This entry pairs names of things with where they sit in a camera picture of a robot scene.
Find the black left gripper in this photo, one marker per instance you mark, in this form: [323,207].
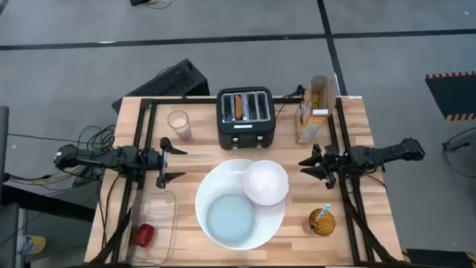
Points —
[151,158]

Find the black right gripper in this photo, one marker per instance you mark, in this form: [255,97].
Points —
[334,160]

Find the orange cereal box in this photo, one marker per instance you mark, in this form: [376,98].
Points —
[308,123]

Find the turquoise white utensil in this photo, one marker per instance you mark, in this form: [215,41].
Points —
[324,211]

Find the red bell pepper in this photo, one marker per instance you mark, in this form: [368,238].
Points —
[144,235]

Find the brown toast slice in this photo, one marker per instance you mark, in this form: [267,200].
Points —
[238,107]

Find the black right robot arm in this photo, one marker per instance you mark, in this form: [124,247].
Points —
[390,152]

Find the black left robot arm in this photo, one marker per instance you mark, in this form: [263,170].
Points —
[111,158]

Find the clear glass of milk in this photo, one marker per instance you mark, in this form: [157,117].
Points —
[180,124]

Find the clear plastic container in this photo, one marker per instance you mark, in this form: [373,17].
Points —
[158,212]

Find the pink bowl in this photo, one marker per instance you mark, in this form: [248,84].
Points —
[266,182]

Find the round white woven placemat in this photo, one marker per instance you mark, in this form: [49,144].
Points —
[223,178]

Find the amber drinking glass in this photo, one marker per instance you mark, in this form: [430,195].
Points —
[323,225]

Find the black four-slot toaster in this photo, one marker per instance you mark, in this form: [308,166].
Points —
[245,130]

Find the black keyboard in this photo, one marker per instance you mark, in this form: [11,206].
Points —
[171,83]

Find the pale blue plate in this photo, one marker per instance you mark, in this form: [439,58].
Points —
[230,219]

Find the black hazard-striped floor mat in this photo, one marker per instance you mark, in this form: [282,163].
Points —
[451,95]

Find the yellow white shoe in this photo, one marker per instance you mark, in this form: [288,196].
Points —
[32,244]

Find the black metal table frame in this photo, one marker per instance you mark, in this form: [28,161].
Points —
[178,99]

